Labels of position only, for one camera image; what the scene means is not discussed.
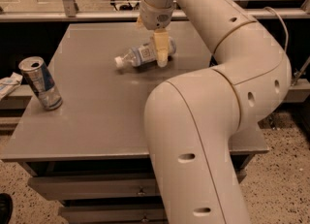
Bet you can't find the clear blue-label plastic bottle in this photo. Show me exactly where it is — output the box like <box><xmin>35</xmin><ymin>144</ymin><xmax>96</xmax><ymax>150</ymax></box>
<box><xmin>114</xmin><ymin>38</ymin><xmax>168</xmax><ymax>69</ymax></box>

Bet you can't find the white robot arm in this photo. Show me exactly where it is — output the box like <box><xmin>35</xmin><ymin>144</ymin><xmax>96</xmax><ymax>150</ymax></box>
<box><xmin>140</xmin><ymin>0</ymin><xmax>291</xmax><ymax>224</ymax></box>

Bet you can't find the grey drawer cabinet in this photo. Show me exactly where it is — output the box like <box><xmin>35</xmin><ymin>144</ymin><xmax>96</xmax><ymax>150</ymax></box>
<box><xmin>0</xmin><ymin>20</ymin><xmax>270</xmax><ymax>224</ymax></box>

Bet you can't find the lower grey drawer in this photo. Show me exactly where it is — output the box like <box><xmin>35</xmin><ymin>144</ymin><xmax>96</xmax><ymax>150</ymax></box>
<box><xmin>59</xmin><ymin>204</ymin><xmax>169</xmax><ymax>224</ymax></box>

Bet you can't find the grey drawer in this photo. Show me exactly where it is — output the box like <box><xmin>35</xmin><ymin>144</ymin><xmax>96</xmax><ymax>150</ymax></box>
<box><xmin>59</xmin><ymin>204</ymin><xmax>169</xmax><ymax>224</ymax></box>
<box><xmin>27</xmin><ymin>169</ymin><xmax>248</xmax><ymax>201</ymax></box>

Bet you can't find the upper grey drawer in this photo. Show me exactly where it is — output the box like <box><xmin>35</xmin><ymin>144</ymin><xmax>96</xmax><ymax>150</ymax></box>
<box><xmin>27</xmin><ymin>169</ymin><xmax>248</xmax><ymax>201</ymax></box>

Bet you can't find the silver blue energy drink can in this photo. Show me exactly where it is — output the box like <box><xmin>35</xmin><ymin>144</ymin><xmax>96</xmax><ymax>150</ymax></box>
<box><xmin>18</xmin><ymin>56</ymin><xmax>62</xmax><ymax>111</ymax></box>

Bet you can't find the white crumpled packet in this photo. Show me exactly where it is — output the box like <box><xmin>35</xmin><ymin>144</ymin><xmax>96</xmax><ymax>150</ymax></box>
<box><xmin>0</xmin><ymin>73</ymin><xmax>23</xmax><ymax>101</ymax></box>

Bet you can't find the black shoe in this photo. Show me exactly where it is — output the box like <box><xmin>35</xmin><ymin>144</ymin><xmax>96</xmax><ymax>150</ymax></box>
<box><xmin>0</xmin><ymin>193</ymin><xmax>13</xmax><ymax>224</ymax></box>

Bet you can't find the metal railing frame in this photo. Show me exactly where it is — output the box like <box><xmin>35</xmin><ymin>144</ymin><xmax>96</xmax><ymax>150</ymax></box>
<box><xmin>0</xmin><ymin>0</ymin><xmax>310</xmax><ymax>24</ymax></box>

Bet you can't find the white cable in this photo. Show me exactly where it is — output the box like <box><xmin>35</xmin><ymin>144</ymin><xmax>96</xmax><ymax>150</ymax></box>
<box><xmin>263</xmin><ymin>6</ymin><xmax>290</xmax><ymax>54</ymax></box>

